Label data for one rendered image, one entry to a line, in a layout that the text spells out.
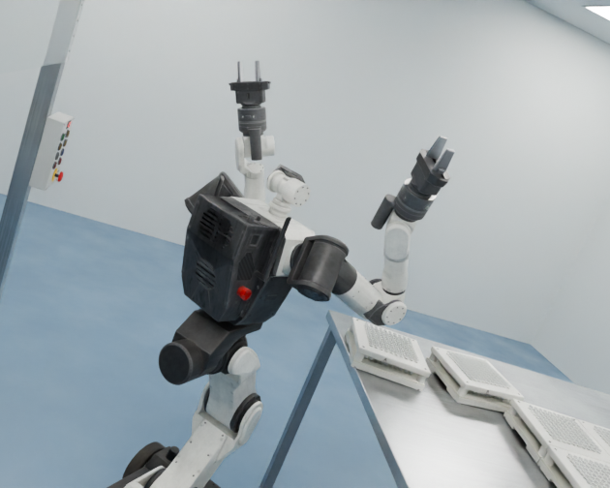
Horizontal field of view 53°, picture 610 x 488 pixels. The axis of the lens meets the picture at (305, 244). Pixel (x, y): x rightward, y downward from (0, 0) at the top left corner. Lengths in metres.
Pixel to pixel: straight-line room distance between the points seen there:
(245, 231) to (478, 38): 4.32
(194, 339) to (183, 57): 3.51
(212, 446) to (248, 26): 3.56
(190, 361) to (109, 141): 3.56
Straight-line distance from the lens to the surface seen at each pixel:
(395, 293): 1.72
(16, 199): 2.42
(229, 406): 2.01
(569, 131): 6.20
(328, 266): 1.51
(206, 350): 1.65
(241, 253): 1.50
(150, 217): 5.17
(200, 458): 2.11
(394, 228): 1.56
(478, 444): 1.89
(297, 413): 2.47
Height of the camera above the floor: 1.66
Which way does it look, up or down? 14 degrees down
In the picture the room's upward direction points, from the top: 22 degrees clockwise
